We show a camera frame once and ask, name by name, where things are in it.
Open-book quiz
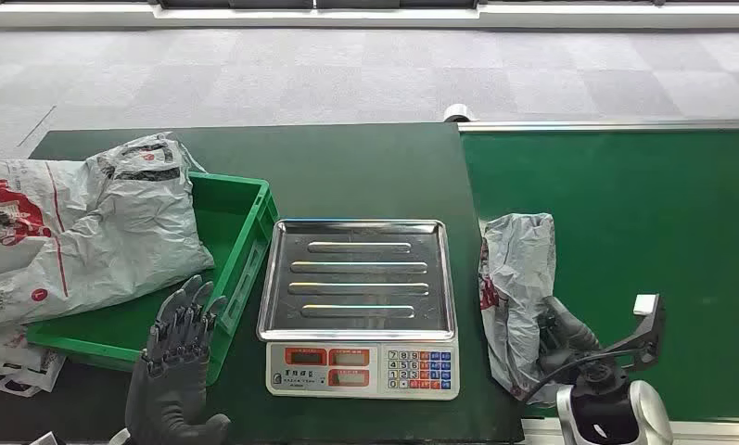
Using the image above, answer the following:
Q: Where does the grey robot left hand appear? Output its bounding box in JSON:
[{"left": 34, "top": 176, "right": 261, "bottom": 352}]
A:
[{"left": 124, "top": 274, "right": 233, "bottom": 445}]

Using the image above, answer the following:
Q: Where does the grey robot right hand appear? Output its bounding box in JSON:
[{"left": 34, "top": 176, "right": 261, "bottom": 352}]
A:
[{"left": 537, "top": 296, "right": 605, "bottom": 377}]

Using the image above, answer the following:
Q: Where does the small grey plastic mailer package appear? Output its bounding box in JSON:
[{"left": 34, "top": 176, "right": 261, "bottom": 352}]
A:
[{"left": 478, "top": 212, "right": 558, "bottom": 407}]

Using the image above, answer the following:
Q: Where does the green conveyor belt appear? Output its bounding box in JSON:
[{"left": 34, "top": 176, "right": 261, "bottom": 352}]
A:
[{"left": 457, "top": 120, "right": 739, "bottom": 426}]

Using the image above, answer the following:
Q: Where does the silver conveyor roller end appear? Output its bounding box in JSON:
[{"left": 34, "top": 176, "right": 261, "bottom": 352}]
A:
[{"left": 443, "top": 103, "right": 478, "bottom": 124}]

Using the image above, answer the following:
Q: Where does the large grey printed mailer bag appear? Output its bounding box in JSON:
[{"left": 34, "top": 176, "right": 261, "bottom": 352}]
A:
[{"left": 0, "top": 132, "right": 216, "bottom": 328}]

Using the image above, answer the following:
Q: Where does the green plastic crate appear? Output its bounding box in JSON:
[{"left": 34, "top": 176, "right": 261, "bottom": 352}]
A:
[{"left": 26, "top": 171, "right": 281, "bottom": 386}]

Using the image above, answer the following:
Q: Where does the white printed mailer bag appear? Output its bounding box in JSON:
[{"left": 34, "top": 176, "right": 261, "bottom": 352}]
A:
[{"left": 0, "top": 324, "right": 68, "bottom": 399}]

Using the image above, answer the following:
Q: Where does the electronic scale with steel tray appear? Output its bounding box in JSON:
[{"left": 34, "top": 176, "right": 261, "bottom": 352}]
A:
[{"left": 255, "top": 218, "right": 462, "bottom": 402}]

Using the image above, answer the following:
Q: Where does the dark green table mat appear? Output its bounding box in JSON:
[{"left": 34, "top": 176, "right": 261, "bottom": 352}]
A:
[{"left": 0, "top": 121, "right": 526, "bottom": 445}]

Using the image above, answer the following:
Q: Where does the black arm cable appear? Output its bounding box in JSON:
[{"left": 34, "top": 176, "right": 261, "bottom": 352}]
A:
[{"left": 524, "top": 347, "right": 646, "bottom": 405}]

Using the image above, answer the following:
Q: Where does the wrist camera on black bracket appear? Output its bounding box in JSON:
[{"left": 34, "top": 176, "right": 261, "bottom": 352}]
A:
[{"left": 602, "top": 293, "right": 667, "bottom": 374}]

